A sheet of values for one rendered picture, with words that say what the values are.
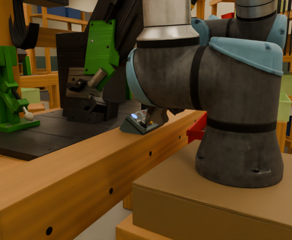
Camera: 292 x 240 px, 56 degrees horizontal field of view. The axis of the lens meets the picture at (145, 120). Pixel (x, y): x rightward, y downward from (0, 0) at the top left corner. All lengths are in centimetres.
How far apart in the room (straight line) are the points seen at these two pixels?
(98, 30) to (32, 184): 71
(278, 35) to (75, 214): 54
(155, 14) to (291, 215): 36
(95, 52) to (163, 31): 64
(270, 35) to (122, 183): 50
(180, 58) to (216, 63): 6
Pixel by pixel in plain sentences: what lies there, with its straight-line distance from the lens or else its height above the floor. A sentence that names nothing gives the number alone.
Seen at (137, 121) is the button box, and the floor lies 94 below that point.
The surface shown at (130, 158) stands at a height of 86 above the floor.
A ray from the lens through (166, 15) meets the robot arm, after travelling 49.
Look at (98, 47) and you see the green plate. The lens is 110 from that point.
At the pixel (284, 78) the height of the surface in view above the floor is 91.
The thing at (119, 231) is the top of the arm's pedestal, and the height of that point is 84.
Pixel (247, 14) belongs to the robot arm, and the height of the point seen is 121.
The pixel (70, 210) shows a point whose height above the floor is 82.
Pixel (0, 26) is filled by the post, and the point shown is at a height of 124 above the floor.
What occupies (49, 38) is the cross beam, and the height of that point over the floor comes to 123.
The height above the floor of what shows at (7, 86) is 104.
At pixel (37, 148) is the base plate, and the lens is 78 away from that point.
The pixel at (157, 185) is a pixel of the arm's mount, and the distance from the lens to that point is 46.
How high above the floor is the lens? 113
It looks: 12 degrees down
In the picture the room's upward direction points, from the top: straight up
